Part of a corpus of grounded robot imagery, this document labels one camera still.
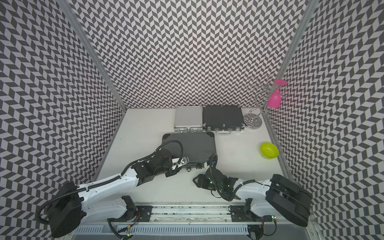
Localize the large black poker case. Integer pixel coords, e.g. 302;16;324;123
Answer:
162;132;217;169

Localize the small silver poker case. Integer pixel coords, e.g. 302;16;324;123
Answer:
174;106;203;133

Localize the black textured poker case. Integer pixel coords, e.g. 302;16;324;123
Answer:
203;105;245;135

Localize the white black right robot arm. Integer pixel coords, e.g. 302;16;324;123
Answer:
193;168;313;227

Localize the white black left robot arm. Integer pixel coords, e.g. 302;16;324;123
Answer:
35;149;189;238

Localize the lime green plastic bowl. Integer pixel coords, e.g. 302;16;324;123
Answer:
260;142;279;159

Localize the chrome glass holder stand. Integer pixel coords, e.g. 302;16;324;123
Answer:
243;81;287;130

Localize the pink plastic wine glass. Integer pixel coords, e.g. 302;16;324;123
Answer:
267;80;288;109

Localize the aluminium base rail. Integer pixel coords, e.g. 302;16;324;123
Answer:
63;203;324;240

